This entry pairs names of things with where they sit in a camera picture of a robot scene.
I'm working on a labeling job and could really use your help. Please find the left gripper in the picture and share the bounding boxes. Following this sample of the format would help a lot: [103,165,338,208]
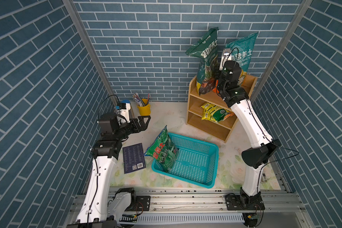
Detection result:
[113,115,150,141]

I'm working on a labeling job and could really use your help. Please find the teal and orange soil bag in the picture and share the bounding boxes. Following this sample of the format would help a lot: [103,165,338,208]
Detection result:
[224,33,258,85]

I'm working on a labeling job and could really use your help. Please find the small green red-lettered soil bag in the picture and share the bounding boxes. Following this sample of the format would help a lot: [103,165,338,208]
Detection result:
[144,126,179,172]

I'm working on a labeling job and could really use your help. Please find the dark green soil bag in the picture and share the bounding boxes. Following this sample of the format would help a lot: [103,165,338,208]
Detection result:
[185,27,219,95]

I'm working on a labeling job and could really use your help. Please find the yellow green fertilizer bag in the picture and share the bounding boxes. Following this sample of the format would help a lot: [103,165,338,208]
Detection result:
[201,102,234,123]

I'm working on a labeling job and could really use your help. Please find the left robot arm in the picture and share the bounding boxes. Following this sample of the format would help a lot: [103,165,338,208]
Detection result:
[68,112,151,228]

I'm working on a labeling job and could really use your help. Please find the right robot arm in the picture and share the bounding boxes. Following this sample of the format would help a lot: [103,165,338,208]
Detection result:
[217,60,281,210]

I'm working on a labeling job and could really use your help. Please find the wooden three-tier shelf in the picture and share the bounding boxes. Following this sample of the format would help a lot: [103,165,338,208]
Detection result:
[186,73,258,143]

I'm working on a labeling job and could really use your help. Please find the yellow pen cup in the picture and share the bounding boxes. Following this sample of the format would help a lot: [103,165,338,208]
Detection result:
[137,99,151,116]

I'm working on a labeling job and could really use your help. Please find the shiny metal cylinder blue lid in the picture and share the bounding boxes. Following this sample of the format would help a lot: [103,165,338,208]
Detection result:
[118,100,134,124]

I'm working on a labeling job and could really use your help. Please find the pens in cup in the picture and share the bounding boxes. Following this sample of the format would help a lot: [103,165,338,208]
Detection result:
[133,93,150,107]

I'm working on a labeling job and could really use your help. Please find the dark blue book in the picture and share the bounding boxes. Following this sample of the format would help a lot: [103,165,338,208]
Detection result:
[123,143,146,174]

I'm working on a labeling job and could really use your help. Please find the teal plastic basket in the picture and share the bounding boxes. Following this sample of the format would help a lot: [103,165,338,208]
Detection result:
[152,133,219,189]

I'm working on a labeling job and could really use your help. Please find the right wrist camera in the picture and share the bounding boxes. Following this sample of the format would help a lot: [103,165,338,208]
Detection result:
[219,48,231,70]

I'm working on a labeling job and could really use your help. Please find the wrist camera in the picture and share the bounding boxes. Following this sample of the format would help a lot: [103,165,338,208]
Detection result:
[116,100,131,124]
[219,48,231,70]

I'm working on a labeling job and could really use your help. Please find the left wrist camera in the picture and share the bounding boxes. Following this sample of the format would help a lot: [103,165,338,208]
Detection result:
[116,100,131,124]

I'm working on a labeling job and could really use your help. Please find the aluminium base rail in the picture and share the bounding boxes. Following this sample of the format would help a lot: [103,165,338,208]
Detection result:
[65,187,313,228]

